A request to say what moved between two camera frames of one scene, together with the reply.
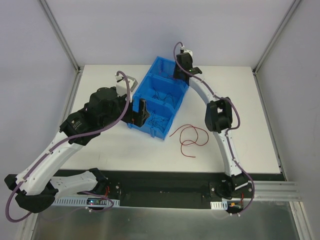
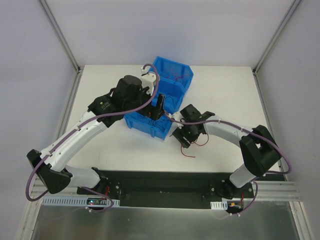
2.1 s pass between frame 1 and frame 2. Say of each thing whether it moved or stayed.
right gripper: moved
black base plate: stayed
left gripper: moved
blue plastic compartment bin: stayed
